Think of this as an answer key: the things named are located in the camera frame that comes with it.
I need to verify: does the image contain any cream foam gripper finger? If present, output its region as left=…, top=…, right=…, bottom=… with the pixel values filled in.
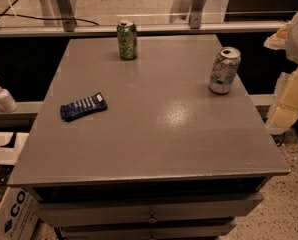
left=264, top=22, right=290, bottom=50
left=265, top=67, right=298, bottom=135

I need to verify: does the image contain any white 7up can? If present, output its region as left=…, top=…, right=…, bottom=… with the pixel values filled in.
left=208, top=47, right=241, bottom=95

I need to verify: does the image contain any blue rxbar blueberry wrapper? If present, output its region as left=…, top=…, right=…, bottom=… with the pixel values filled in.
left=60, top=93, right=108, bottom=122

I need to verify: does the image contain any green soda can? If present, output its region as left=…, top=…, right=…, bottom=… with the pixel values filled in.
left=117, top=20, right=137, bottom=60

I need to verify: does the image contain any grey drawer cabinet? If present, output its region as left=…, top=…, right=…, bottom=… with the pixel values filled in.
left=9, top=36, right=289, bottom=240

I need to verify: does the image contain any white pump bottle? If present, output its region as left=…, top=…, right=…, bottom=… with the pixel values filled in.
left=0, top=86, right=18, bottom=113

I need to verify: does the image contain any white cardboard box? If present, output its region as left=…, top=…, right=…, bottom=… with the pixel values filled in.
left=0, top=187, right=38, bottom=240

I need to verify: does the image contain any grey metal rail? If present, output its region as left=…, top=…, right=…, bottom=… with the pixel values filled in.
left=0, top=21, right=286, bottom=38

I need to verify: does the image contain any black cable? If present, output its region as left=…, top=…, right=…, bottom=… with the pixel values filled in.
left=0, top=0, right=100, bottom=27

